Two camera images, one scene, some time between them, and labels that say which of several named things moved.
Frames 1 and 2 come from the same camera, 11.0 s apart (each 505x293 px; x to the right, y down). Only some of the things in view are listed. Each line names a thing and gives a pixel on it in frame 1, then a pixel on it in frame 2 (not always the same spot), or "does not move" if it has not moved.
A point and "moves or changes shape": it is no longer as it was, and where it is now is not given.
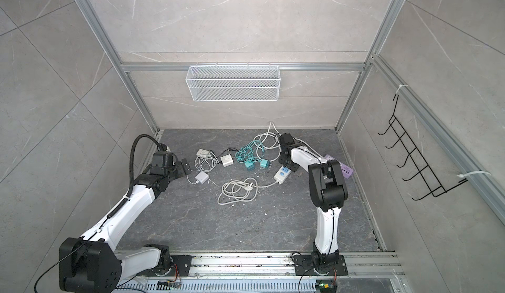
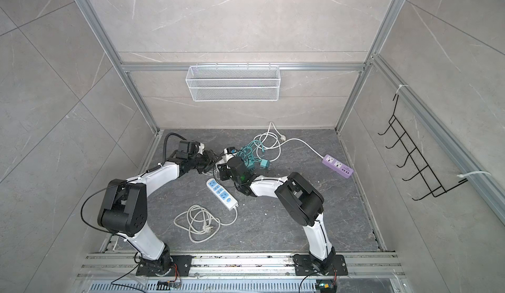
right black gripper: [282, 160] to [223, 171]
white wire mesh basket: [233, 83] does not move
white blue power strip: [282, 174] moves or changes shape
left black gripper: [187, 169] to [210, 157]
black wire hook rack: [420, 164] does not move
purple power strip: [347, 171] does not move
